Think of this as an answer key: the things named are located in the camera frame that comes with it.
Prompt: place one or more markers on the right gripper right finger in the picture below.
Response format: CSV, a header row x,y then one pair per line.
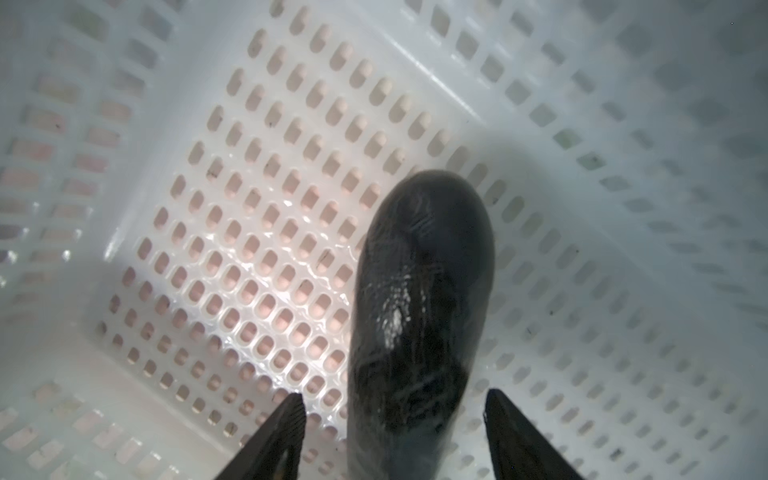
x,y
518,450

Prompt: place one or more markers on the black toy eggplant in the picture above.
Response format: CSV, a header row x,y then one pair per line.
x,y
423,286

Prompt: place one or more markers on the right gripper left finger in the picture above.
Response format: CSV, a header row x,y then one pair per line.
x,y
274,451

